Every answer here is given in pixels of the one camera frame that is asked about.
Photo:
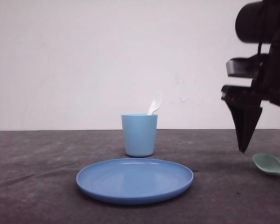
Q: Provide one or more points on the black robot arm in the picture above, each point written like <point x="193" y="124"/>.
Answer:
<point x="259" y="23"/>

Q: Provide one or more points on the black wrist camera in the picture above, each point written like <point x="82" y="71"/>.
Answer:
<point x="246" y="67"/>

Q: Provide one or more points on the white plastic fork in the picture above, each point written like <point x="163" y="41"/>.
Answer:
<point x="156" y="103"/>

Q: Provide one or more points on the mint green plastic spoon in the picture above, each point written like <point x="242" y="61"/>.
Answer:
<point x="267" y="163"/>

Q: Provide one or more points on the light blue plastic cup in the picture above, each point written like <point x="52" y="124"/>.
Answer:
<point x="139" y="132"/>

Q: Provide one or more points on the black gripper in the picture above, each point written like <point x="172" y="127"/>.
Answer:
<point x="244" y="101"/>

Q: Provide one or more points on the blue plastic plate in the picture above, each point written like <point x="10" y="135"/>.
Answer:
<point x="134" y="181"/>

